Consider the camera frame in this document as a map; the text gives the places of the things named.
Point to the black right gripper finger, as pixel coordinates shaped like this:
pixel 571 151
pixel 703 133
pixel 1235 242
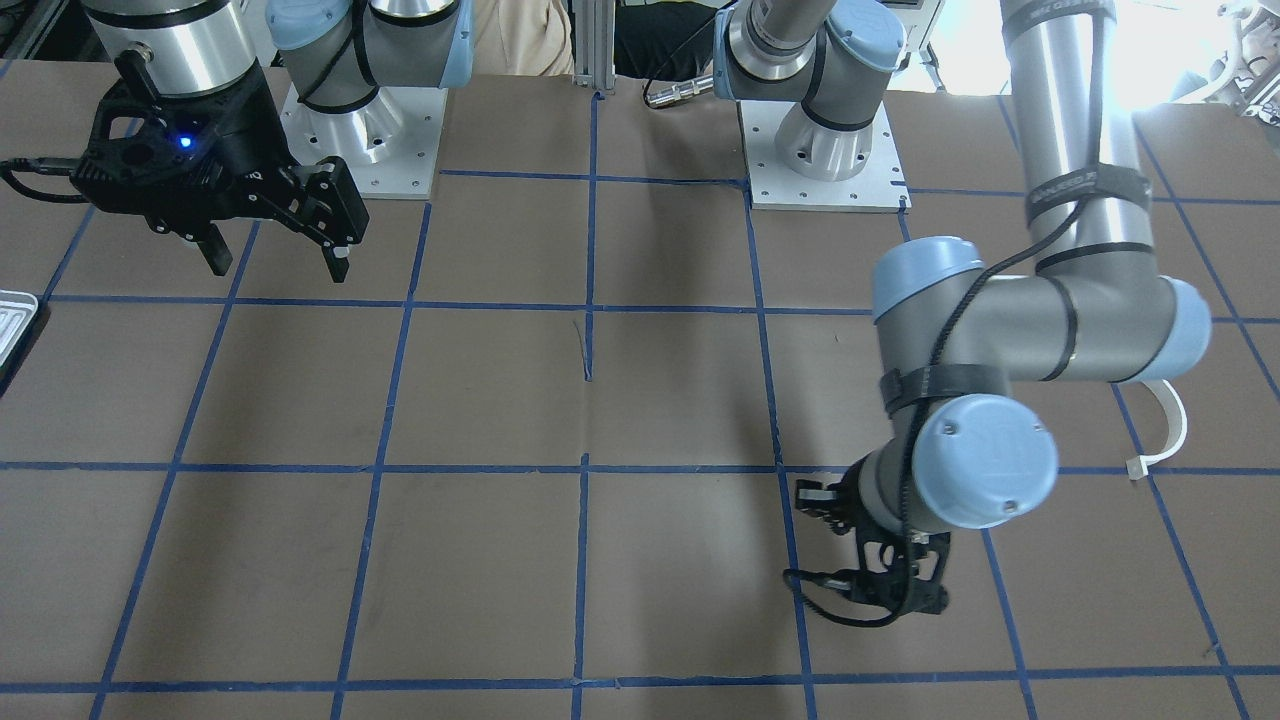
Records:
pixel 211 243
pixel 323 203

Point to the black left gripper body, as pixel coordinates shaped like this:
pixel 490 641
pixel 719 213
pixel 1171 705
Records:
pixel 826 503

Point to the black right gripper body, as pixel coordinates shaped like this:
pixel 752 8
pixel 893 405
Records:
pixel 243 140

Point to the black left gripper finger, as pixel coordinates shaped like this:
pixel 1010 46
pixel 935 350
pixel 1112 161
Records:
pixel 833 503

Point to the white curved plastic part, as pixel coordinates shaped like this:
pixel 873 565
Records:
pixel 1176 430

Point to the seated person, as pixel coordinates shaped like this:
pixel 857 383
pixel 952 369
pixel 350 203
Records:
pixel 522 38

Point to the metal tray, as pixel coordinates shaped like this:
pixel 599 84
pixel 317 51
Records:
pixel 19 311

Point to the aluminium frame post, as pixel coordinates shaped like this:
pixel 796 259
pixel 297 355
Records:
pixel 593 44

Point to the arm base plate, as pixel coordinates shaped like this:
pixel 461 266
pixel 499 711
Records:
pixel 390 146
pixel 795 164

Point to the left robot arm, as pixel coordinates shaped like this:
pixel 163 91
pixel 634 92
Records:
pixel 1085 302

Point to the silver cable connector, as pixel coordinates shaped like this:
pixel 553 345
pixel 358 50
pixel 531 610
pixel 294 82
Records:
pixel 678 92

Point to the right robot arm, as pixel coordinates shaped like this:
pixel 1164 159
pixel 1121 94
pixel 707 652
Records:
pixel 339 54

